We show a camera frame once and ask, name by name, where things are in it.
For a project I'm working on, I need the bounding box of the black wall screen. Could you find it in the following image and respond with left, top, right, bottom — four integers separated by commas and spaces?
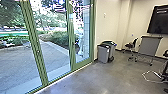
147, 4, 168, 35

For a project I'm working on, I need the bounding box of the white wall switch plate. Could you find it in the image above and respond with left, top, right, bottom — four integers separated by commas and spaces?
102, 12, 108, 19

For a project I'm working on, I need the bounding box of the grey board on stand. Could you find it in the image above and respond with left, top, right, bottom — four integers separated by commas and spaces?
136, 34, 164, 67

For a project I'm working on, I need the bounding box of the dark trash bin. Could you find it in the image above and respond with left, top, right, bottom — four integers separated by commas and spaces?
100, 40, 118, 63

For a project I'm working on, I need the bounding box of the green framed glass wall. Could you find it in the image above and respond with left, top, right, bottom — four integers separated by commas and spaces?
0, 0, 97, 94

